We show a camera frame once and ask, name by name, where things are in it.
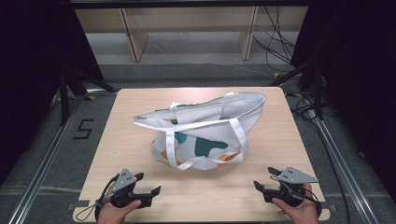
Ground silver metal floor rail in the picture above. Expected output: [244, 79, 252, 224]
[306, 101, 380, 224]
[8, 90, 118, 224]

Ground black floor cable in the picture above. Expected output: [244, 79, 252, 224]
[291, 91, 347, 224]

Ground white tote bag teal orange patches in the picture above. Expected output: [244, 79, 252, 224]
[131, 91, 267, 172]

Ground black cable at right wrist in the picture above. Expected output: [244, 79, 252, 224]
[303, 188, 323, 217]

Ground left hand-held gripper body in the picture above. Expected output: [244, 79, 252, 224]
[106, 167, 154, 209]

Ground black metal stand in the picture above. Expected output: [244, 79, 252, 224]
[268, 57, 325, 121]
[58, 65, 119, 126]

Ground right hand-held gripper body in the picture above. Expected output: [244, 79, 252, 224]
[262, 166, 319, 207]

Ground thin white floor cable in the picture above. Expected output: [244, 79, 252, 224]
[186, 60, 276, 79]

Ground thin black gripper cable loop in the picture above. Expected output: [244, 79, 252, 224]
[75, 183, 120, 222]

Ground person's left hand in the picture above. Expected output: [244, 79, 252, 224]
[96, 182, 143, 224]

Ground light wooden desk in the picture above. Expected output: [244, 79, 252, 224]
[74, 5, 310, 63]

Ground dark curtain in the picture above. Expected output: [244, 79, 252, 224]
[290, 0, 396, 202]
[0, 0, 106, 186]

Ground person's right hand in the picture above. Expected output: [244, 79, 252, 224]
[271, 182, 320, 224]

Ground bundle of black floor cables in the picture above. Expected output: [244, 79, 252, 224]
[252, 6, 297, 73]

